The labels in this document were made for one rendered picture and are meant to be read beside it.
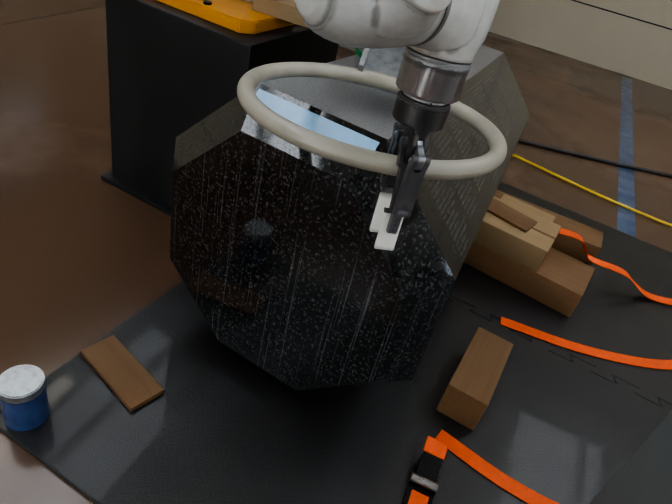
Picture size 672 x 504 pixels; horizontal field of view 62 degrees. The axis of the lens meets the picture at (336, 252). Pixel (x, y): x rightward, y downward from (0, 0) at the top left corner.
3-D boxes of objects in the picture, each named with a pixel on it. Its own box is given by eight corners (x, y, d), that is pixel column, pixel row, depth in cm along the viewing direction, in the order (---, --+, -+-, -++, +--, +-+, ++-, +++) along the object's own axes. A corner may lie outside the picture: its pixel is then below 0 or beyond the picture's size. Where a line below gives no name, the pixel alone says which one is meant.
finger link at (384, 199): (380, 193, 86) (380, 191, 87) (369, 231, 90) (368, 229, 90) (399, 196, 87) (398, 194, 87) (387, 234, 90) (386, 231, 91)
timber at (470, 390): (473, 431, 161) (488, 405, 154) (435, 410, 164) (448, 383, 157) (500, 368, 183) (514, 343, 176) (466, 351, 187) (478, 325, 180)
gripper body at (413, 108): (460, 111, 73) (437, 174, 78) (443, 90, 80) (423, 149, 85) (406, 101, 72) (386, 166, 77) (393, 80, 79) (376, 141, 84)
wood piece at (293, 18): (251, 9, 183) (253, -7, 180) (265, 5, 191) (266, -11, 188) (306, 27, 179) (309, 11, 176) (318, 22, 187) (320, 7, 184)
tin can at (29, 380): (59, 408, 140) (54, 374, 133) (27, 438, 132) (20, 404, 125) (27, 392, 142) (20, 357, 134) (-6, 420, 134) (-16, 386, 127)
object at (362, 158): (275, 58, 123) (277, 44, 121) (491, 115, 122) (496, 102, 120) (192, 127, 81) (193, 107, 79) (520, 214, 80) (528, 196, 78)
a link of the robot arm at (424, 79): (460, 51, 78) (447, 92, 81) (398, 38, 76) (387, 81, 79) (481, 70, 70) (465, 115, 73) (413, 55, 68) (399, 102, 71)
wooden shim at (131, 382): (80, 353, 155) (79, 350, 154) (113, 338, 161) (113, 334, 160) (130, 412, 143) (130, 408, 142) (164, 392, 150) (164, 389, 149)
